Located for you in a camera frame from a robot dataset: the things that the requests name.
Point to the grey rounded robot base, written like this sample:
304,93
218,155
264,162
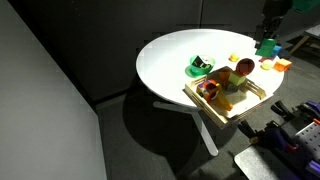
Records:
258,163

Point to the black and white cube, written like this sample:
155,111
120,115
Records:
201,63

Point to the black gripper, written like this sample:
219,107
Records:
273,13

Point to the yellow-orange ball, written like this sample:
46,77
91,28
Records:
234,57

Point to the purple orange clamp front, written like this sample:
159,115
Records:
273,136

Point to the pink flat block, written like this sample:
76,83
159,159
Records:
266,58

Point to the orange cube block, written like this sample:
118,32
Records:
282,65

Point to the yellow ball near blocks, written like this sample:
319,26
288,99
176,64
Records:
267,64

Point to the purple orange clamp rear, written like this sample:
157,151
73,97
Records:
299,117

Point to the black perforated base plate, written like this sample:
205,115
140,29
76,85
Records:
308,140

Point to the wooden tray box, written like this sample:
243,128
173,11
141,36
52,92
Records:
248,98

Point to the green bowl with saucer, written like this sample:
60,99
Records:
193,71

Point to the green cube block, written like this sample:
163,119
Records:
265,47

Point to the blue cube block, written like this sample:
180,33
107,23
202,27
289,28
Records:
276,50

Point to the white table leg base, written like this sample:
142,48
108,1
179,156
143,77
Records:
194,112

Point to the yellow banana toy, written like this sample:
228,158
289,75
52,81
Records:
222,100

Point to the purple orange clamp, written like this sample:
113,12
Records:
299,117
273,136

